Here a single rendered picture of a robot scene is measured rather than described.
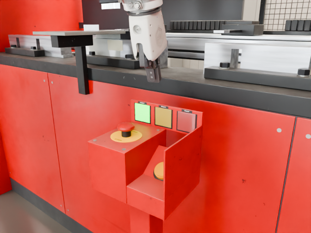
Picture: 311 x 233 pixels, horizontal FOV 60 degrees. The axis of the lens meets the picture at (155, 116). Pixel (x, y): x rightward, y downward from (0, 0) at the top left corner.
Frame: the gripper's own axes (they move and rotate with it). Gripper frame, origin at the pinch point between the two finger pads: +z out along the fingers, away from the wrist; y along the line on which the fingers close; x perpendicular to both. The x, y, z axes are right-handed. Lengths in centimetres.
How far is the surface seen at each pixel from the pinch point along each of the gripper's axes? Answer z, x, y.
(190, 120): 7.0, -11.2, -8.2
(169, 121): 8.6, -5.7, -7.5
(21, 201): 95, 105, 8
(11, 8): -4, 113, 65
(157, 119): 8.6, -2.4, -6.9
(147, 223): 26.5, -3.9, -23.8
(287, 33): 10, -31, 57
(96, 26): -3.4, 32.9, 27.8
